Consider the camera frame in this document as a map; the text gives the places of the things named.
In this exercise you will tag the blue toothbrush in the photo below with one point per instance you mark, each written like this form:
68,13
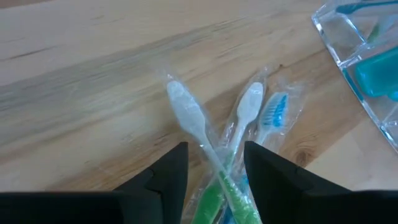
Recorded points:
357,6

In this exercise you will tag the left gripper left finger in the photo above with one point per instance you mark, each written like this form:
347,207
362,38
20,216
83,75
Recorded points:
149,202

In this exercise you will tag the small teal mouthwash bottle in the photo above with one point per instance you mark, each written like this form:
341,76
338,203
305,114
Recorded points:
376,74

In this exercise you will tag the toothbrush pile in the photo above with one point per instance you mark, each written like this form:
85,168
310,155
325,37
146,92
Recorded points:
275,112

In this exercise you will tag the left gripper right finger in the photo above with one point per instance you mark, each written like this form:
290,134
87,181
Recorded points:
295,202

